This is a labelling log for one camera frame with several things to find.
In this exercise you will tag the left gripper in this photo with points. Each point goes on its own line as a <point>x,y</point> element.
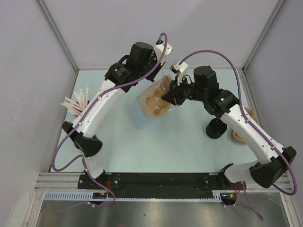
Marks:
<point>151,77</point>

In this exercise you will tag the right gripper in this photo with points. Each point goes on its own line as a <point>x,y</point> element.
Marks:
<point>173,94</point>

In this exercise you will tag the light blue paper bag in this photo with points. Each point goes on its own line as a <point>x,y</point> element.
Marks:
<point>138,113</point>

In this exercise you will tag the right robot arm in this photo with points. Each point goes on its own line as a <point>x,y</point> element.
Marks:
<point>273,159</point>

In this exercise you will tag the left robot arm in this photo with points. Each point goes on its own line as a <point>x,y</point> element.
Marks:
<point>143,61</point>

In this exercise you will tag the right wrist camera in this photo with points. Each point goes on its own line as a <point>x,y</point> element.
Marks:
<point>180,69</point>

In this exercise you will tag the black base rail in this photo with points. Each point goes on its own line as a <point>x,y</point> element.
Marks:
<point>166,185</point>

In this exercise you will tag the white cable duct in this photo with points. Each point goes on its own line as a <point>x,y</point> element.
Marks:
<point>104,196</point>

